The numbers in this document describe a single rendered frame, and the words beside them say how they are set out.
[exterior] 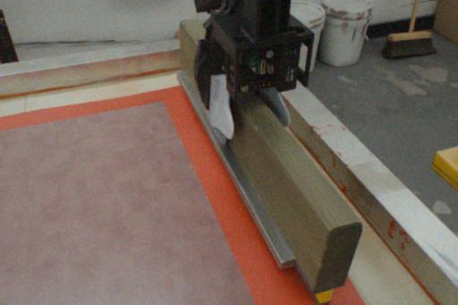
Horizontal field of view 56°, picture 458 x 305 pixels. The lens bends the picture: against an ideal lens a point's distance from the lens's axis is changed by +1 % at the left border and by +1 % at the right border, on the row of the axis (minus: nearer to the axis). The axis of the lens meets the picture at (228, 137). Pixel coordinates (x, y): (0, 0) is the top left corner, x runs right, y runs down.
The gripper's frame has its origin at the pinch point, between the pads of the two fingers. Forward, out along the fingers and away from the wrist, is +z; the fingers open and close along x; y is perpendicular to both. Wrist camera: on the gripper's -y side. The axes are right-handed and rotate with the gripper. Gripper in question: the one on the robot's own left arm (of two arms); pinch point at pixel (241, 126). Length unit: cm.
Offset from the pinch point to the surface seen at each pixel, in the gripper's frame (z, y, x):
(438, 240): 0.8, 19.9, 10.4
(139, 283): 4.4, 12.9, -14.5
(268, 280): 4.4, 16.4, -3.7
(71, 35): 73, -197, -20
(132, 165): 4.8, -3.1, -12.3
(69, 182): 4.7, -2.7, -19.4
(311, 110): 1.3, -1.7, 10.1
